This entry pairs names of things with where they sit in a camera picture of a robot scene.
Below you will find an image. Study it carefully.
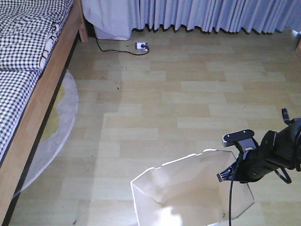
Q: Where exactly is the grey round rug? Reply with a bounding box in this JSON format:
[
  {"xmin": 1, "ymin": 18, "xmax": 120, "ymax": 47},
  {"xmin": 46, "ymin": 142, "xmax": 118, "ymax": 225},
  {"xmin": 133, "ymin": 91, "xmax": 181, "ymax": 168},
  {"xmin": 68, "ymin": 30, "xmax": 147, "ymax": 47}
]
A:
[{"xmin": 13, "ymin": 70, "xmax": 79, "ymax": 197}]

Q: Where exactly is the wooden bed frame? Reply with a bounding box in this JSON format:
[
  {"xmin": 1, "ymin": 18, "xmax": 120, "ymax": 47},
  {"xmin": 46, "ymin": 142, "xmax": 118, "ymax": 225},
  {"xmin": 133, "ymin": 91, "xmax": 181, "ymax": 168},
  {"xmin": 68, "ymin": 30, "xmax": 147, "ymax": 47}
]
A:
[{"xmin": 0, "ymin": 0, "xmax": 88, "ymax": 222}]

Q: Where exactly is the white plastic trash bin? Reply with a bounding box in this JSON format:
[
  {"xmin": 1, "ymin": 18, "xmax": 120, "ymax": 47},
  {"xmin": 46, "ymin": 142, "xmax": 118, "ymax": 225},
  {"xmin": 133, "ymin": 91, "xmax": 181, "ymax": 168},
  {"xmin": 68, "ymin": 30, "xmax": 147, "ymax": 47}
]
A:
[{"xmin": 130, "ymin": 149, "xmax": 254, "ymax": 226}]

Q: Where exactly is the white pleated curtain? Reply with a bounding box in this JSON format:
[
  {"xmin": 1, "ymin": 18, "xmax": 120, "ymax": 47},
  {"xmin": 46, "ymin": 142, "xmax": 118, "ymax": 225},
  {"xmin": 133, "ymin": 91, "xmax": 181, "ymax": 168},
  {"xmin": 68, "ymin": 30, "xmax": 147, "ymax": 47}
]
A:
[{"xmin": 82, "ymin": 0, "xmax": 301, "ymax": 40}]

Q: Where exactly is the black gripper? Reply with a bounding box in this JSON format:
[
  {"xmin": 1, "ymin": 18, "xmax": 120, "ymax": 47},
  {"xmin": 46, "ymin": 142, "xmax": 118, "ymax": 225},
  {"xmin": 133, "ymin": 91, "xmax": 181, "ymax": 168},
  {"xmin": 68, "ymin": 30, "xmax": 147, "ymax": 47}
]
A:
[{"xmin": 217, "ymin": 130, "xmax": 301, "ymax": 184}]

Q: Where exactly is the black camera cable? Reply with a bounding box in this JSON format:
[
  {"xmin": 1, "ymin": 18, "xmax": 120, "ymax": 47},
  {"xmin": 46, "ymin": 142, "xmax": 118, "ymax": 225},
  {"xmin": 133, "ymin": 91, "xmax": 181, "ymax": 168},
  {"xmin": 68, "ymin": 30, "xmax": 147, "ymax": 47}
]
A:
[{"xmin": 228, "ymin": 156, "xmax": 242, "ymax": 226}]

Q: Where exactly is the black white checkered bedding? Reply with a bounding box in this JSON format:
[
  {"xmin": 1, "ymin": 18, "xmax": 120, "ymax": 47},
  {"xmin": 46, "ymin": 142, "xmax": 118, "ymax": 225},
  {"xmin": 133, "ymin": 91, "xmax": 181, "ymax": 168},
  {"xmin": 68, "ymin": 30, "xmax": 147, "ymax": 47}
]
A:
[{"xmin": 0, "ymin": 0, "xmax": 73, "ymax": 159}]

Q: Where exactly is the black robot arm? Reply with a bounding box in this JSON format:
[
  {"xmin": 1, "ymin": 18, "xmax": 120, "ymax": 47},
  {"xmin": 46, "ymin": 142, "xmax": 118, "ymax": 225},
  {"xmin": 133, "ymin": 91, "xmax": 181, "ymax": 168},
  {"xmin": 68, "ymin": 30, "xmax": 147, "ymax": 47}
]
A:
[{"xmin": 217, "ymin": 108, "xmax": 301, "ymax": 184}]

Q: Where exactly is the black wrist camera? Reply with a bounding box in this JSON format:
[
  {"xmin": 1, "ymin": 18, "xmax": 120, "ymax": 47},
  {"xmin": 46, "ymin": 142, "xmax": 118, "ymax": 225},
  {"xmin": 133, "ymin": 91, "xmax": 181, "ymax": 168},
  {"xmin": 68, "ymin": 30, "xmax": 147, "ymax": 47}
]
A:
[{"xmin": 222, "ymin": 129, "xmax": 259, "ymax": 160}]

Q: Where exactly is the black power cord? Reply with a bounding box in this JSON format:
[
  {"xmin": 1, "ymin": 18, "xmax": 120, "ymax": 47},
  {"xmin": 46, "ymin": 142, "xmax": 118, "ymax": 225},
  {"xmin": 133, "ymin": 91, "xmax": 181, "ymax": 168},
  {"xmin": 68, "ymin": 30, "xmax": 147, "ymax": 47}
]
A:
[{"xmin": 95, "ymin": 36, "xmax": 150, "ymax": 57}]

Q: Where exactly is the white floor power outlet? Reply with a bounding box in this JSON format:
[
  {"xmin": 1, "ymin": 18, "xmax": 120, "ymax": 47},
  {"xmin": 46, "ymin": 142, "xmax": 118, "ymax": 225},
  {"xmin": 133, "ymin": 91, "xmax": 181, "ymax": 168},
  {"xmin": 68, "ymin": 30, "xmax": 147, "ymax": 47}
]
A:
[{"xmin": 135, "ymin": 42, "xmax": 148, "ymax": 51}]

